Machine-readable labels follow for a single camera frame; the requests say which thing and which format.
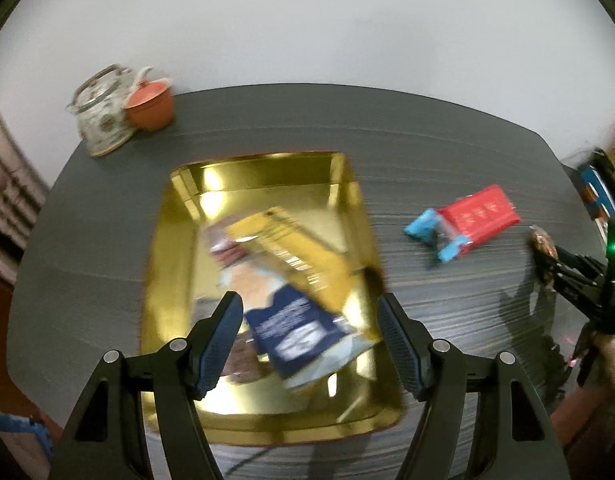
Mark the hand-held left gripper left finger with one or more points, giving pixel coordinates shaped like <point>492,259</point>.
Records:
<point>220,340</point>

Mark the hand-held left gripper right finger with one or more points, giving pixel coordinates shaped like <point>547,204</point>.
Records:
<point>400,345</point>

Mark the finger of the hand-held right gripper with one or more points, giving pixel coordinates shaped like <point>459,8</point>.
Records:
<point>567,285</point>
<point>582,261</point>

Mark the dark speckled snack packet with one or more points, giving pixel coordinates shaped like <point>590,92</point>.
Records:
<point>240,360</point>

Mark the orange patterned snack packet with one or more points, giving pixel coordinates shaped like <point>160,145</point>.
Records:
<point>541,241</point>

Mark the navy white snack packet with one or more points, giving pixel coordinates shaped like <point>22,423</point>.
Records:
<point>297,330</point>

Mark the gold metal tray tin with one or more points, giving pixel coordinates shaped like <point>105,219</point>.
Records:
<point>187,260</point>

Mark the yellow snack packet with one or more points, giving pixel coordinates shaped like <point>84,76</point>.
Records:
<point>297,255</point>

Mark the person's right forearm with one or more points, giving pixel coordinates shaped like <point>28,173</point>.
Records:
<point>587,415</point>

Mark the person's right hand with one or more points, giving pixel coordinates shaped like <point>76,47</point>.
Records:
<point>612,360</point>

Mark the blue box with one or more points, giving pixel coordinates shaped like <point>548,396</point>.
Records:
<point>595,190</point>

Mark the pale pink snack packet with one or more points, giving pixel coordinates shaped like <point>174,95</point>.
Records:
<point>225,250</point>

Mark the red snack packet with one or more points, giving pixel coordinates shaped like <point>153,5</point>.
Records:
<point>482,215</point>

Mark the blue candy packet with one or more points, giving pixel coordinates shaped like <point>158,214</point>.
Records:
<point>425,225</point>

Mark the blue white object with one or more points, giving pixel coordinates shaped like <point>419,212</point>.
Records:
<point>22,427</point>

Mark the orange lidded tea cup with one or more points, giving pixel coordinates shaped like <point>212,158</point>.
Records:
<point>150,107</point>

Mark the floral porcelain teapot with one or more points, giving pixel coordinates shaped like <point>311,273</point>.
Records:
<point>102,120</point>

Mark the beige patterned curtain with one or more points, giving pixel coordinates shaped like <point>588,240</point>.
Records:
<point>7,185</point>

